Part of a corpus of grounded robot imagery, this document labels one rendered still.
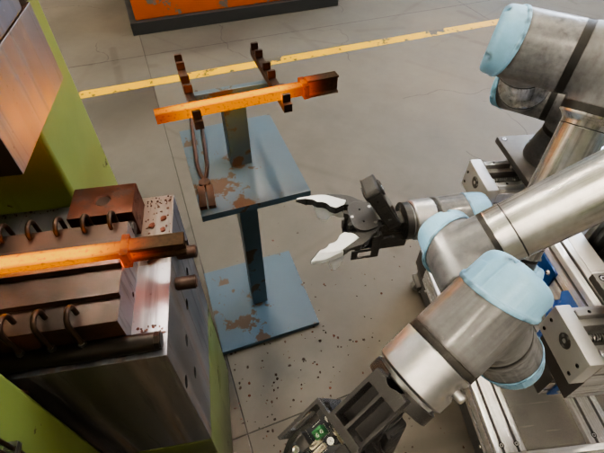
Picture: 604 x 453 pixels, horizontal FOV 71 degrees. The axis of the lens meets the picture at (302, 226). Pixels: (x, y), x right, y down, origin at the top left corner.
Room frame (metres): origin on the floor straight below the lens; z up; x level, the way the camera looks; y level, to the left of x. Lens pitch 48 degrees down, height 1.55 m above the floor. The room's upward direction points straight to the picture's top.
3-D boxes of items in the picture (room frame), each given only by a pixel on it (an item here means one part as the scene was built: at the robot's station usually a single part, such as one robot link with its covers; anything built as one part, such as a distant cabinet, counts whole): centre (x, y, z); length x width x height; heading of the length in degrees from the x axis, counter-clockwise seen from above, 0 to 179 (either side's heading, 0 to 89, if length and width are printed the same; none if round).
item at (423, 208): (0.54, -0.22, 0.98); 0.08 x 0.05 x 0.08; 10
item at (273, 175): (0.99, 0.18, 0.75); 0.40 x 0.30 x 0.02; 19
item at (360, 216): (0.52, -0.14, 0.97); 0.12 x 0.08 x 0.09; 100
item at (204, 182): (1.07, 0.32, 0.77); 0.60 x 0.04 x 0.01; 14
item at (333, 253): (0.45, -0.06, 0.98); 0.09 x 0.03 x 0.06; 136
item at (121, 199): (0.59, 0.39, 0.95); 0.12 x 0.09 x 0.07; 100
